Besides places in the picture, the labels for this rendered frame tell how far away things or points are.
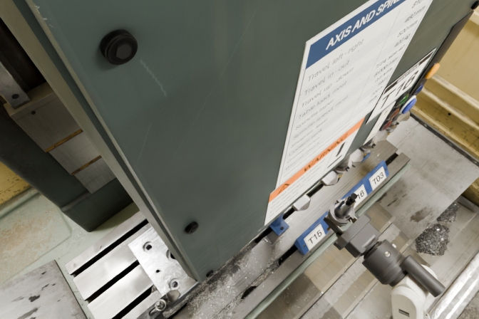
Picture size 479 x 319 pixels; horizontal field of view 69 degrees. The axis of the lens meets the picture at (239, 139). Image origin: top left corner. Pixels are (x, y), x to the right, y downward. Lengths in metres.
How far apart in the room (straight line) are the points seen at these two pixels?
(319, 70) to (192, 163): 0.10
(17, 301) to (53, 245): 0.26
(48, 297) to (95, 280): 0.35
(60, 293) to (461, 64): 1.69
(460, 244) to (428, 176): 0.30
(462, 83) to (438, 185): 0.42
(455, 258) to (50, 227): 1.69
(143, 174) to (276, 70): 0.09
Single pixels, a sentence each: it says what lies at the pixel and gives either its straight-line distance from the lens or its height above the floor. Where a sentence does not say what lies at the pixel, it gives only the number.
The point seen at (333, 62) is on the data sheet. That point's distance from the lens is 0.25.
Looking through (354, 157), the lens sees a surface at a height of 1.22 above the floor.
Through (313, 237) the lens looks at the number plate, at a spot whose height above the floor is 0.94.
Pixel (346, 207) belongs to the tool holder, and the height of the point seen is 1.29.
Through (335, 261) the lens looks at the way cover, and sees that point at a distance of 1.39.
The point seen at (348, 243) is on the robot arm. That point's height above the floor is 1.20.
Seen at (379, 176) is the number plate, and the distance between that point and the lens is 1.36.
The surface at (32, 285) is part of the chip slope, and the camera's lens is 1.63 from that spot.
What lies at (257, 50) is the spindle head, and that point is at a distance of 0.17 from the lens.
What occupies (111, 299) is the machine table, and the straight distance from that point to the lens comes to 1.26.
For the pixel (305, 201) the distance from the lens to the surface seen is 0.95.
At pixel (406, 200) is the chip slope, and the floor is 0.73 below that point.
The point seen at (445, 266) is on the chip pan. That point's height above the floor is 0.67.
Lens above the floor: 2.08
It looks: 59 degrees down
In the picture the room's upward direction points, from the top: straight up
